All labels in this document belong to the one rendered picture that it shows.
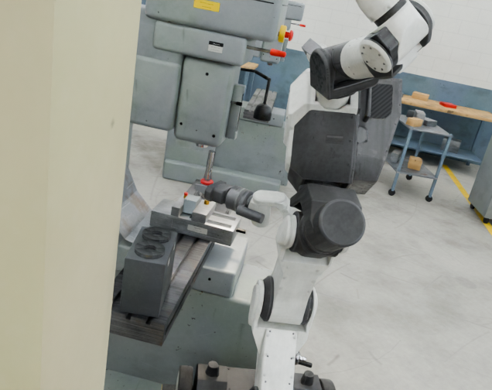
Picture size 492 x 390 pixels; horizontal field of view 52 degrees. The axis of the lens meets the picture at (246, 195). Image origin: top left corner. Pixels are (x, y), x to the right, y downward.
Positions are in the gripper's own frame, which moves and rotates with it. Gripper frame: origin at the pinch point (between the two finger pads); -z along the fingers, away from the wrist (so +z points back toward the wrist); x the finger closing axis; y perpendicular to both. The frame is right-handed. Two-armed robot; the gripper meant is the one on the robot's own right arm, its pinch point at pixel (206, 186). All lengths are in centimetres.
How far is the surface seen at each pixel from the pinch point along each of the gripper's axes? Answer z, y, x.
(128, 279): 5.7, 15.9, 46.4
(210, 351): 9, 76, -10
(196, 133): -12.7, -15.5, -8.4
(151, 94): -29.3, -26.8, -0.5
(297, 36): -236, -24, -629
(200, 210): -8.4, 16.3, -13.5
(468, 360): 116, 120, -162
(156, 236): 3.5, 7.5, 32.0
